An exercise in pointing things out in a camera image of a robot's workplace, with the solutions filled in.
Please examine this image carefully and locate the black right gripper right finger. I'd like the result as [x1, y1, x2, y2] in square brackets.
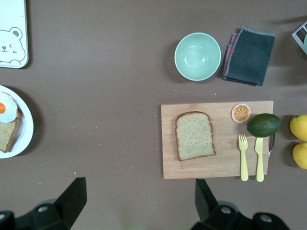
[191, 179, 255, 230]

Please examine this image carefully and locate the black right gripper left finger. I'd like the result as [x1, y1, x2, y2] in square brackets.
[14, 177, 87, 230]

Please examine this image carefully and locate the bread slice without egg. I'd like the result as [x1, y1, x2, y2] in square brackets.
[175, 111, 217, 161]

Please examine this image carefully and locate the white round plate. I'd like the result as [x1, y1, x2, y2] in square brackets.
[0, 85, 34, 159]

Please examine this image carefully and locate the fried egg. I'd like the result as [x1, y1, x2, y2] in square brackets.
[0, 92, 19, 123]

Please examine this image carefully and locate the wooden cutting board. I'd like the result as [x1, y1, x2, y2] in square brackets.
[161, 101, 274, 180]

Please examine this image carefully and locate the yellow plastic fork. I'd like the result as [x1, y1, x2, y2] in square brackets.
[238, 133, 249, 182]

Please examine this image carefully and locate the yellow plastic knife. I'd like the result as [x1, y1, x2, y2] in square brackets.
[254, 136, 265, 183]

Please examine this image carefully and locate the green avocado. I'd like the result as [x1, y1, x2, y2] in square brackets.
[247, 113, 282, 138]

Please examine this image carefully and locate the orange slice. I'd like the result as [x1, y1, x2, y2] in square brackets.
[231, 103, 252, 124]

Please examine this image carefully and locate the yellow lemon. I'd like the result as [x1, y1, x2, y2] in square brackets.
[289, 114, 307, 142]
[292, 142, 307, 170]

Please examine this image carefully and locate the pale green bowl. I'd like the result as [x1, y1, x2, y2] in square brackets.
[174, 32, 222, 81]

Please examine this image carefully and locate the dark grey folded cloth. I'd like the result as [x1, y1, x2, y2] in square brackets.
[223, 26, 276, 86]

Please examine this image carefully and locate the cream bear print tray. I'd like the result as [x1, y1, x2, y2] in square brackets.
[0, 0, 29, 69]

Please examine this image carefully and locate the white wire rack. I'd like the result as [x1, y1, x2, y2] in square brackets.
[292, 20, 307, 55]

